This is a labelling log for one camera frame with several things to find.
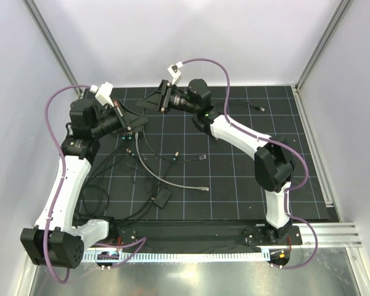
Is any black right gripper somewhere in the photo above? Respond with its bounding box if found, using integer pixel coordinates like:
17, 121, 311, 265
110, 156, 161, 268
136, 81, 197, 115

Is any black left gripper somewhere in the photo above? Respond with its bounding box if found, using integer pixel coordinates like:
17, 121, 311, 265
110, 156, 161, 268
90, 100, 148, 139

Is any black ethernet cable pulled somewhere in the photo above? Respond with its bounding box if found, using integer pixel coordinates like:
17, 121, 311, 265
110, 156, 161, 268
215, 99, 265, 112

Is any black network switch box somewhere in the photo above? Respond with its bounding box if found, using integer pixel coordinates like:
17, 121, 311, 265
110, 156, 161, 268
110, 126, 143, 136

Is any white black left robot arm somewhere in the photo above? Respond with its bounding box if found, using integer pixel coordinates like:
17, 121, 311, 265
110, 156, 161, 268
20, 99, 148, 269

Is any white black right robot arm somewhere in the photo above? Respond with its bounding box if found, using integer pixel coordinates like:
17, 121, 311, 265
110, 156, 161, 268
137, 79, 295, 244

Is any black grid mat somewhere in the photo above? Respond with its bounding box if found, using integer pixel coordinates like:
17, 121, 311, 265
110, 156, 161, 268
75, 86, 338, 222

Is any small black adapter box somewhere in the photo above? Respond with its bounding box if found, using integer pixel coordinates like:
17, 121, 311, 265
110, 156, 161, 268
152, 189, 171, 209

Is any grey ethernet cable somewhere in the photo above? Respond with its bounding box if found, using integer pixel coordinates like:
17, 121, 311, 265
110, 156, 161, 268
134, 132, 210, 192

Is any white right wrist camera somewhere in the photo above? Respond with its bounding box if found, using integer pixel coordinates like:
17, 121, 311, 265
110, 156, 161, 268
167, 62, 183, 85

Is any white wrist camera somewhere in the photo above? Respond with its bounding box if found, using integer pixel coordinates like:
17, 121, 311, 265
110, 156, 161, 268
167, 62, 183, 85
89, 82, 114, 107

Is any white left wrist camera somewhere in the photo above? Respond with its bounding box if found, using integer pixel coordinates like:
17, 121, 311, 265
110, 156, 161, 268
89, 82, 114, 107

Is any black cable bundle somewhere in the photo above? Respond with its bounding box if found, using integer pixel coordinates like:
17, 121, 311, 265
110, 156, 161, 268
75, 132, 161, 223

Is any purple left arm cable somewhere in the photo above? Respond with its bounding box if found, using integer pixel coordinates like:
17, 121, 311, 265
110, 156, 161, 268
43, 84, 147, 284

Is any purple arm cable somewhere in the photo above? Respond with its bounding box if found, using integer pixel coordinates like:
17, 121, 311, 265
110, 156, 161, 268
181, 57, 319, 271
43, 84, 147, 284

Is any left aluminium corner post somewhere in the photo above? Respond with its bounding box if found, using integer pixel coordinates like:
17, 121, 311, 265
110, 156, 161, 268
22, 0, 78, 85

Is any aluminium corner post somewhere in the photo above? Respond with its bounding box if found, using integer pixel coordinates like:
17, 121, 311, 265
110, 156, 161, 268
22, 0, 78, 85
295, 0, 353, 92

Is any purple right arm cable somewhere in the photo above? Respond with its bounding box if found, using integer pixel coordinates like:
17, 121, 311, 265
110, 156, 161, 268
181, 57, 319, 271

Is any white slotted cable duct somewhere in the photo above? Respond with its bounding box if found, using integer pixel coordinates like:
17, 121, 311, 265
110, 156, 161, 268
81, 249, 270, 264

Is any right aluminium corner post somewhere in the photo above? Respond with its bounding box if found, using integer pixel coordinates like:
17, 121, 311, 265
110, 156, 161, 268
295, 0, 353, 92

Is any aluminium front frame rail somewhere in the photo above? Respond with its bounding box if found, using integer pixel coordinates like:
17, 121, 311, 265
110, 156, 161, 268
24, 223, 363, 252

